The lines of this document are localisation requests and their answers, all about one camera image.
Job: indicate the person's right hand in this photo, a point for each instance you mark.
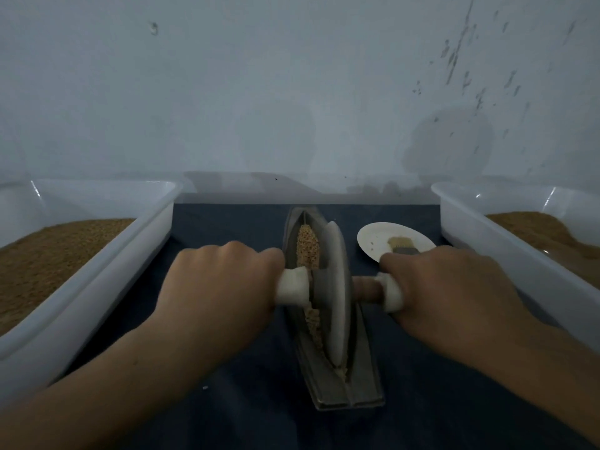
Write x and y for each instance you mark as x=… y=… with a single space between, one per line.
x=450 y=300

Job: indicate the person's left hand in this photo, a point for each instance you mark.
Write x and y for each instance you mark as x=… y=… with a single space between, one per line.
x=217 y=295

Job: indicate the white plastic tray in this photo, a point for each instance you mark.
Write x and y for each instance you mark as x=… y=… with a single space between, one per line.
x=502 y=262
x=94 y=272

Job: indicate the small ground grain portion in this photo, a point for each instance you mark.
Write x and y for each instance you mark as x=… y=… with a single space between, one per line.
x=307 y=248

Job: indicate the boat-shaped metal grinding trough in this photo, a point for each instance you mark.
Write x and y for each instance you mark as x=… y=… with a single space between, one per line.
x=361 y=389

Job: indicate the person's left forearm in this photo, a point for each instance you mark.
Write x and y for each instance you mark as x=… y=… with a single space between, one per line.
x=89 y=407

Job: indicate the white round plate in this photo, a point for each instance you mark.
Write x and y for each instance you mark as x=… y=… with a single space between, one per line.
x=375 y=241

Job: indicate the dark blue tablecloth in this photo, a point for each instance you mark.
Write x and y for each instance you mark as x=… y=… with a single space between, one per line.
x=225 y=417

